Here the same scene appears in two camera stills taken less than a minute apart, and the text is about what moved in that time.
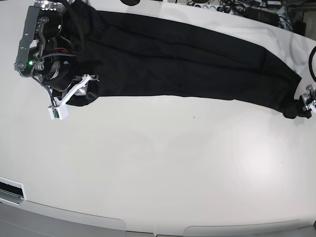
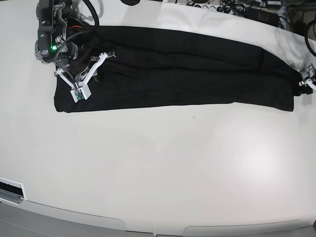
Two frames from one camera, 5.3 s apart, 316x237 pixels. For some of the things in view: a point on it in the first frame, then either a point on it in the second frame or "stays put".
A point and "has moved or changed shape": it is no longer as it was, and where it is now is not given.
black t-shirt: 165,56 has moved or changed shape
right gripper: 309,98 -> 311,75
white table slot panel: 12,191 stays put
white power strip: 201,6 stays put
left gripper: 58,72 -> 72,59
